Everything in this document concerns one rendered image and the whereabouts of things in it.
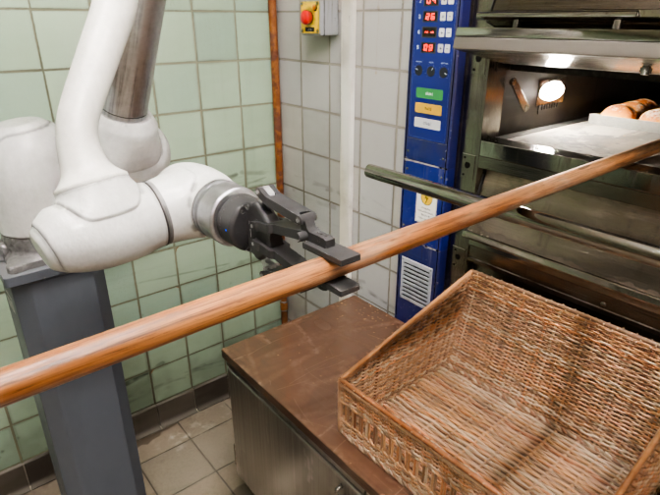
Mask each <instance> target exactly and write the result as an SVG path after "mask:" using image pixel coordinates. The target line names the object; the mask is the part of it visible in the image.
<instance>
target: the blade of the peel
mask: <svg viewBox="0 0 660 495"><path fill-rule="evenodd" d="M601 114H602V113H594V114H589V119H588V124H593V125H600V126H607V127H614V128H621V129H628V130H635V131H642V132H650V133H656V134H660V123H659V122H651V121H643V120H636V119H628V118H621V117H613V116H605V115H601Z"/></svg>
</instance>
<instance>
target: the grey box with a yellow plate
mask: <svg viewBox="0 0 660 495"><path fill-rule="evenodd" d="M313 4H315V5H316V6H317V10H316V11H315V12H314V11H313V9H312V5H313ZM304 10H308V11H310V12H311V14H312V21H311V23H310V24H308V25H304V24H302V35H337V34H338V0H301V12H302V11H304Z"/></svg>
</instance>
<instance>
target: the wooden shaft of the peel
mask: <svg viewBox="0 0 660 495"><path fill-rule="evenodd" d="M657 153H660V138H659V139H656V140H653V141H651V142H648V143H645V144H642V145H639V146H636V147H633V148H630V149H628V150H625V151H622V152H619V153H616V154H613V155H610V156H607V157H605V158H602V159H599V160H596V161H593V162H590V163H587V164H584V165H582V166H579V167H576V168H574V169H571V170H568V171H565V172H562V173H560V174H557V175H554V176H551V177H548V178H545V179H542V180H539V181H537V182H534V183H531V184H528V185H525V186H522V187H519V188H516V189H513V190H511V191H508V192H503V193H500V194H497V195H494V196H491V197H489V198H486V199H484V200H481V201H478V202H475V203H472V204H469V205H467V206H464V207H461V208H458V209H455V210H452V211H449V212H446V213H444V214H441V215H438V216H435V217H432V218H429V219H426V220H423V221H421V222H418V223H415V224H412V225H409V226H407V227H404V228H401V229H399V230H396V231H393V232H390V233H387V234H384V235H381V236H378V237H376V238H373V239H370V240H367V241H364V242H361V243H358V244H355V245H353V246H350V247H348V248H350V249H352V250H354V251H356V252H359V253H360V260H358V261H356V262H353V263H351V264H348V265H345V266H342V267H341V266H339V265H337V264H335V263H333V262H331V261H329V260H326V259H324V258H322V257H320V256H319V257H316V258H314V259H311V260H309V261H306V262H303V263H300V264H297V265H294V266H291V267H288V268H286V269H283V270H280V271H277V272H274V273H271V274H268V275H265V276H263V277H260V278H257V279H254V280H251V281H248V282H245V283H242V284H241V285H238V286H235V287H232V288H229V289H226V290H223V291H220V292H218V293H215V294H212V295H209V296H206V297H203V298H200V299H197V300H194V301H192V302H187V303H184V304H181V305H178V306H175V307H172V308H170V309H167V310H164V311H161V312H158V313H155V314H152V315H149V316H147V317H145V318H142V319H139V320H136V321H133V322H130V323H127V324H125V325H122V326H119V327H116V328H113V329H110V330H107V331H104V332H102V333H99V334H96V335H93V336H90V337H87V338H84V339H81V340H79V341H76V342H74V343H71V344H68V345H65V346H62V347H59V348H57V349H54V350H51V351H48V352H45V353H42V354H39V355H36V356H34V357H29V358H26V359H23V360H20V361H17V362H14V363H12V364H9V365H6V366H3V367H0V409H2V408H4V407H7V406H9V405H12V404H13V403H16V402H19V401H21V400H24V399H26V398H29V397H31V396H34V395H37V394H39V393H42V392H44V391H47V390H50V389H52V388H55V387H57V386H60V385H62V384H65V383H68V382H70V381H73V380H75V379H78V378H80V377H83V376H86V375H88V374H90V373H92V372H95V371H98V370H100V369H103V368H105V367H108V366H110V365H113V364H116V363H118V362H121V361H123V360H126V359H128V358H133V357H135V356H138V355H140V354H143V353H145V352H148V351H151V350H153V349H156V348H158V347H161V346H164V345H166V344H169V343H171V342H174V341H176V340H179V339H182V338H184V337H187V336H189V335H191V334H193V333H196V332H199V331H201V330H204V329H206V328H209V327H212V326H214V325H217V324H219V323H222V322H224V321H227V320H230V319H232V318H235V317H237V316H240V315H242V314H245V313H248V312H250V311H253V310H255V309H258V308H261V307H263V306H266V305H268V304H271V303H275V302H277V301H279V300H282V299H284V298H287V297H289V296H292V295H295V294H297V293H300V292H302V291H305V290H307V289H310V288H313V287H315V286H318V285H320V284H323V283H326V282H328V281H331V280H333V279H336V278H338V277H341V276H344V275H346V274H349V273H351V272H354V271H356V270H359V269H362V268H363V267H366V266H368V265H371V264H374V263H376V262H379V261H381V260H384V259H386V258H389V257H392V256H394V255H397V254H399V253H402V252H404V251H407V250H410V249H412V248H416V247H419V246H422V245H424V244H427V243H429V242H432V241H434V240H437V239H440V238H442V237H445V236H447V235H450V234H452V233H455V232H458V231H460V230H462V229H464V228H467V227H469V226H472V225H475V224H477V223H480V222H482V221H485V220H488V219H490V218H493V217H495V216H498V215H500V214H503V213H506V212H508V211H511V210H513V209H516V208H518V207H521V206H524V205H526V204H529V203H531V202H534V201H537V200H539V199H541V198H543V197H546V196H548V195H551V194H554V193H558V192H560V191H563V190H565V189H568V188H571V187H573V186H576V185H578V184H581V183H583V182H586V181H589V180H591V179H594V178H596V177H599V176H602V175H604V174H607V173H609V172H612V171H614V170H617V169H620V168H622V167H625V166H627V165H630V164H632V163H634V162H637V161H639V160H642V159H644V158H647V157H650V156H652V155H655V154H657Z"/></svg>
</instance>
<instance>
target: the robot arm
mask: <svg viewBox="0 0 660 495"><path fill-rule="evenodd" d="M165 4H166V0H91V4H90V8H89V11H88V14H87V17H86V21H85V24H84V27H83V30H82V35H81V38H80V41H79V44H78V47H77V50H76V53H75V56H74V59H73V62H72V65H71V68H70V71H69V73H68V76H67V79H66V82H65V85H64V89H63V92H62V95H61V98H60V102H59V106H58V111H57V116H56V124H55V123H53V122H51V121H49V120H45V119H43V118H40V117H21V118H15V119H10V120H6V121H2V122H0V235H1V239H0V261H4V262H5V263H6V270H7V273H8V274H19V273H22V272H25V271H27V270H30V269H33V268H36V267H40V266H44V265H47V266H48V267H49V268H51V269H52V270H55V271H60V272H68V273H83V272H91V271H97V270H102V269H108V268H112V267H115V266H119V265H122V264H125V263H128V262H131V261H134V260H136V259H139V258H141V257H144V256H146V255H148V254H150V253H152V252H153V251H155V250H157V249H159V248H163V247H165V246H168V245H170V244H173V243H176V242H180V241H185V240H190V239H197V238H205V237H208V238H211V239H213V240H214V241H216V242H218V243H219V244H221V245H223V246H227V247H236V248H238V249H241V250H244V251H249V252H252V253H253V254H254V256H255V257H256V258H257V259H259V260H261V263H262V266H263V270H262V271H260V272H259V275H260V277H263V276H265V275H268V274H271V273H274V272H277V271H280V270H283V269H286V268H288V267H291V266H294V265H297V264H300V263H303V262H306V261H308V260H306V259H305V258H303V257H302V256H301V255H299V254H298V253H297V252H295V251H294V250H293V249H291V248H290V244H289V243H287V242H286V241H285V240H283V238H282V236H285V237H289V238H292V239H296V240H298V243H299V242H303V241H306V242H303V243H302V248H304V249H306V250H308V251H310V252H312V253H314V254H316V255H318V256H320V257H322V258H324V259H326V260H329V261H331V262H333V263H335V264H337V265H339V266H341V267H342V266H345V265H348V264H351V263H353V262H356V261H358V260H360V253H359V252H356V251H354V250H352V249H350V248H347V247H344V246H342V245H340V244H337V243H335V238H334V237H333V236H332V235H329V234H326V233H325V232H322V231H320V229H319V228H318V227H316V225H315V221H316V219H317V215H316V213H315V212H314V211H312V210H311V209H309V208H307V207H305V206H303V205H302V204H300V203H298V202H296V201H294V200H292V199H291V198H289V197H287V196H285V195H283V194H282V193H280V192H279V191H278V190H277V188H276V187H275V186H274V185H268V186H263V187H259V188H256V189H255V193H256V194H255V193H254V192H253V191H251V190H249V189H247V188H245V187H242V186H240V185H238V184H237V183H235V182H232V180H231V179H230V178H228V177H227V176H226V175H224V174H223V173H221V172H219V171H217V170H215V169H213V168H211V167H208V166H205V165H202V164H198V163H193V162H181V163H176V164H173V165H170V160H171V150H170V145H169V142H168V139H167V138H166V137H165V135H164V134H163V133H162V131H161V130H160V129H159V128H158V124H157V121H156V120H155V118H154V116H153V115H152V114H151V112H150V111H149V110H148V105H149V99H150V93H151V88H152V82H153V76H154V70H155V64H156V58H157V52H158V46H159V40H160V34H161V28H162V22H163V16H164V10H165ZM169 165H170V166H169ZM274 211H276V212H278V213H279V214H281V215H283V216H284V217H286V218H283V217H279V216H277V215H276V213H275V212H274ZM287 218H288V219H287ZM289 220H291V221H289ZM270 259H275V260H276V261H277V262H276V263H275V262H273V261H271V260H270ZM279 263H280V264H281V265H279ZM359 286H360V284H359V283H358V282H356V281H354V280H352V279H350V278H348V277H347V276H345V275H344V276H341V277H338V278H336V279H333V280H331V281H328V282H326V283H323V284H320V285H318V286H315V287H313V288H310V289H307V290H305V291H302V292H301V293H304V292H306V291H309V290H311V289H314V288H318V289H320V290H322V291H330V292H332V293H334V294H335V295H337V296H339V297H340V298H341V297H344V296H346V295H349V294H351V293H353V292H356V291H358V290H359Z"/></svg>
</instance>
